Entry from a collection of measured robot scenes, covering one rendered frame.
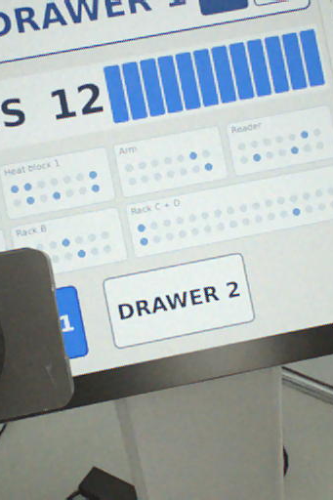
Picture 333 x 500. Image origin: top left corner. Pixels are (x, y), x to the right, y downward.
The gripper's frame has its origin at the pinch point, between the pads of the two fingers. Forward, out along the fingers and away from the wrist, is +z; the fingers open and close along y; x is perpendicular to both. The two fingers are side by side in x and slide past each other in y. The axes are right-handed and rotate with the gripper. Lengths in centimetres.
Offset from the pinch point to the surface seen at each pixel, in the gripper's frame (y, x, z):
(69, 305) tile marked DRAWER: -4.2, -0.3, 7.3
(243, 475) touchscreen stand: -16.1, 20.7, 33.4
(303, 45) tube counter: -22.4, -14.4, 7.5
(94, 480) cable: 7, 40, 112
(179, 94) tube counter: -13.7, -12.6, 7.5
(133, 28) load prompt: -11.5, -17.3, 7.6
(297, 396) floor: -43, 34, 125
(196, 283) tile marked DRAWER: -12.5, -0.2, 7.3
